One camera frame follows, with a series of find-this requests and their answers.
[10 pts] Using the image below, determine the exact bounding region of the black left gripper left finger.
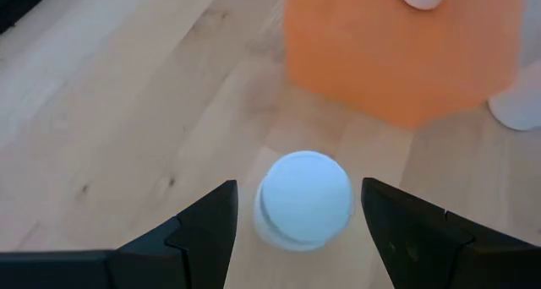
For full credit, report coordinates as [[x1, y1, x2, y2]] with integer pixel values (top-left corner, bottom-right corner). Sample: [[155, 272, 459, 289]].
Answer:
[[110, 179, 239, 289]]

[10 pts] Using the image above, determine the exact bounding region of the orange plastic basket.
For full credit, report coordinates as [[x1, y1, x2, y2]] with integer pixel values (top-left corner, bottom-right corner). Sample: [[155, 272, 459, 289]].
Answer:
[[281, 0, 525, 129]]

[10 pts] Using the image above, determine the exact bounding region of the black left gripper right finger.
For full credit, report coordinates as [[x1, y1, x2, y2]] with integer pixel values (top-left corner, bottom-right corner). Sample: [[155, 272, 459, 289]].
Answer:
[[361, 177, 541, 289]]

